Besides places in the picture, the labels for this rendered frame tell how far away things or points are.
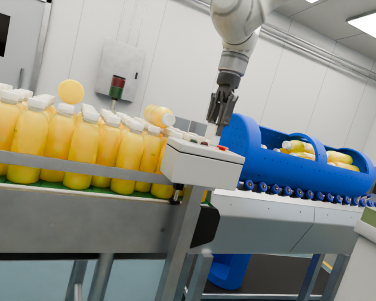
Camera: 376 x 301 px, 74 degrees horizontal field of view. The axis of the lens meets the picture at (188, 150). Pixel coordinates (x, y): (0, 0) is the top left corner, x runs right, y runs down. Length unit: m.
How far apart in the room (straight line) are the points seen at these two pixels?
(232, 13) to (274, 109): 4.67
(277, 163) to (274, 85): 4.23
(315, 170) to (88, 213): 0.95
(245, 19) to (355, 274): 0.80
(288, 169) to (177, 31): 3.70
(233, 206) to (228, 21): 0.67
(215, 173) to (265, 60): 4.57
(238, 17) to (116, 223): 0.62
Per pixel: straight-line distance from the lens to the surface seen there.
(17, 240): 0.77
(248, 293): 1.95
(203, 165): 0.64
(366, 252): 0.96
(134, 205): 0.74
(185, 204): 0.71
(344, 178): 1.44
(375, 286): 0.96
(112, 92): 1.23
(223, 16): 0.67
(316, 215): 1.39
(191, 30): 4.60
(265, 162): 1.03
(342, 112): 6.47
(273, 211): 1.17
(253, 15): 0.70
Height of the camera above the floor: 1.17
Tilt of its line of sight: 8 degrees down
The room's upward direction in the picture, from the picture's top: 15 degrees clockwise
